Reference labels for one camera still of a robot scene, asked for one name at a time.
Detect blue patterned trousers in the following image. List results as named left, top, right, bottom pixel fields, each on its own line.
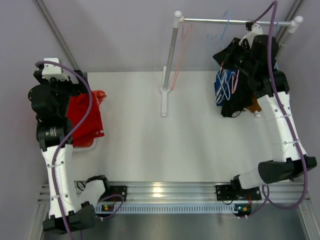
left=213, top=68, right=241, bottom=107

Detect red trousers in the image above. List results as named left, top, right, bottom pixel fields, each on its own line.
left=66, top=93, right=105, bottom=147

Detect light blue hanger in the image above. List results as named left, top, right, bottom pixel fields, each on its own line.
left=273, top=20, right=281, bottom=70
left=206, top=10, right=238, bottom=104

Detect orange white patterned trousers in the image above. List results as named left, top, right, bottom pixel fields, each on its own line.
left=72, top=89, right=107, bottom=148

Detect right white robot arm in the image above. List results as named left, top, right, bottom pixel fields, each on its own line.
left=213, top=34, right=317, bottom=195

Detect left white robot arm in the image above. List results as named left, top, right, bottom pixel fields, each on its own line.
left=27, top=70, right=110, bottom=235

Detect black trousers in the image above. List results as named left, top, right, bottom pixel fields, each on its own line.
left=221, top=72, right=254, bottom=118

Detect brown trousers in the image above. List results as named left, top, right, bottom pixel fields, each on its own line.
left=246, top=95, right=262, bottom=113

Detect white clothes rack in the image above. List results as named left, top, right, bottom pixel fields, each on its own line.
left=159, top=10, right=305, bottom=118

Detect white plastic laundry basket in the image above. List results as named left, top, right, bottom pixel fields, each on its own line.
left=73, top=138, right=98, bottom=152

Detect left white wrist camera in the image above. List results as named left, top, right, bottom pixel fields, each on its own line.
left=42, top=57, right=63, bottom=79

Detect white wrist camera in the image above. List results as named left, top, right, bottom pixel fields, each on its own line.
left=42, top=57, right=63, bottom=79
left=238, top=23, right=263, bottom=47

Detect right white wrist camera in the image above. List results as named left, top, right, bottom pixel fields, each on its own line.
left=238, top=23, right=263, bottom=47

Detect grey slotted cable duct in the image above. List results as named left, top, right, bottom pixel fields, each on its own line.
left=94, top=202, right=238, bottom=215

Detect aluminium mounting rail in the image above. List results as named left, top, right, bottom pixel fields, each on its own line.
left=37, top=181, right=311, bottom=203

